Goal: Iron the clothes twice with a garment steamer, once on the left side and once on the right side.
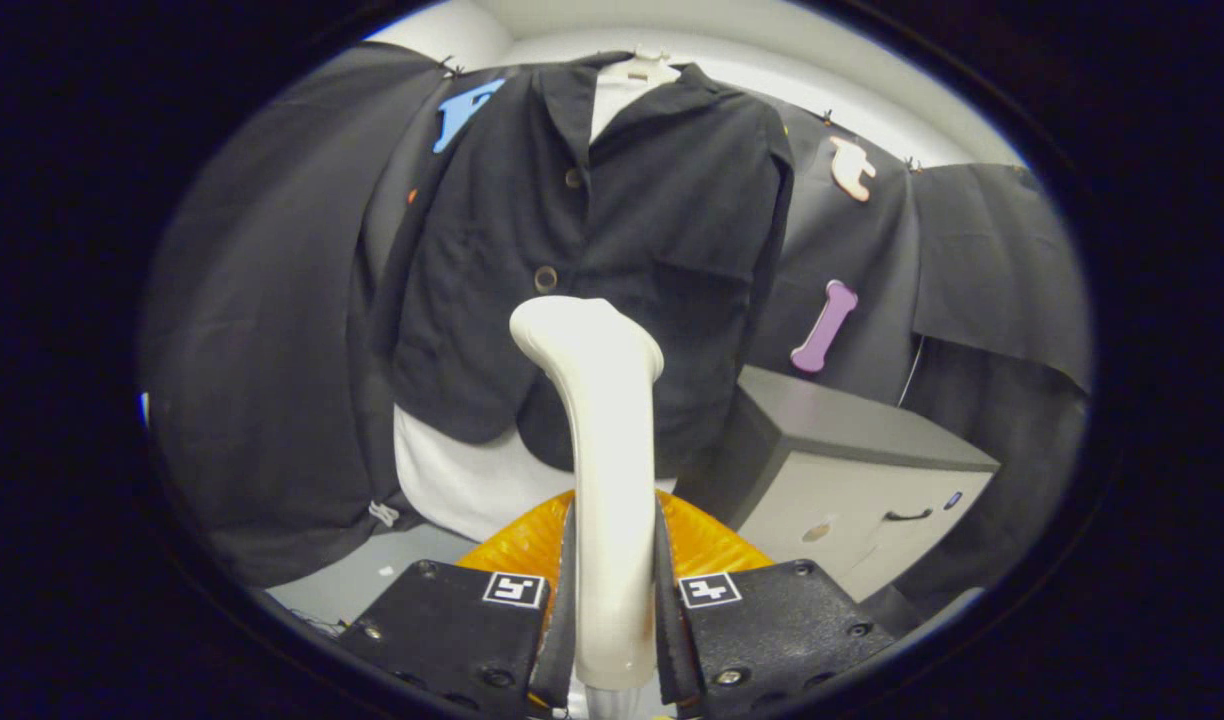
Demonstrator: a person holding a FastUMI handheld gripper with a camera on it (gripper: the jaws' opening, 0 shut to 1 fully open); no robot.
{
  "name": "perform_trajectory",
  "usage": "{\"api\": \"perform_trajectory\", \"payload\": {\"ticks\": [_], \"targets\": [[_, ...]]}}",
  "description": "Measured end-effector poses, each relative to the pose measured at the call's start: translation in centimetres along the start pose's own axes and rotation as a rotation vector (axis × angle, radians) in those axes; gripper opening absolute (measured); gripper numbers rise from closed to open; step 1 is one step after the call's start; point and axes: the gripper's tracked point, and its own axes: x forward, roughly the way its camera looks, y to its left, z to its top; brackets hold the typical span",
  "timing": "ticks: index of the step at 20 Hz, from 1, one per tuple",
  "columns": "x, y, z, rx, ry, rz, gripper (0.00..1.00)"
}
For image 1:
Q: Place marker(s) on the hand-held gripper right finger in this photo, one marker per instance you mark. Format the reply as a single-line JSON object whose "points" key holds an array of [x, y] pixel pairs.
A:
{"points": [[669, 640]]}

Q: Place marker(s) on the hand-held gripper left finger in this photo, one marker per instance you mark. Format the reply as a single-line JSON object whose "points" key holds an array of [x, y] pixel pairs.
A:
{"points": [[562, 640]]}

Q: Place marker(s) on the white shirt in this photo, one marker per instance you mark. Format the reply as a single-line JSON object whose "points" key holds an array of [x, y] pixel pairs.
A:
{"points": [[472, 480]]}

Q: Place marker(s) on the black jacket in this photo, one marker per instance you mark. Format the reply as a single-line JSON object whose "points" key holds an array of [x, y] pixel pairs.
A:
{"points": [[652, 200]]}

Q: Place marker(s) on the white clothes hanger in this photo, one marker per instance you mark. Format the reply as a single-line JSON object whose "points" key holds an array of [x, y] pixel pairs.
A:
{"points": [[644, 68]]}

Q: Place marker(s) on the grey cabinet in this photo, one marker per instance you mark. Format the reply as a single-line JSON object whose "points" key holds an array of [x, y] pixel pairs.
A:
{"points": [[832, 500]]}

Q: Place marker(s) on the black backdrop cloth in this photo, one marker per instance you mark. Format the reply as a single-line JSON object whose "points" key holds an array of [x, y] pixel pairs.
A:
{"points": [[252, 350]]}

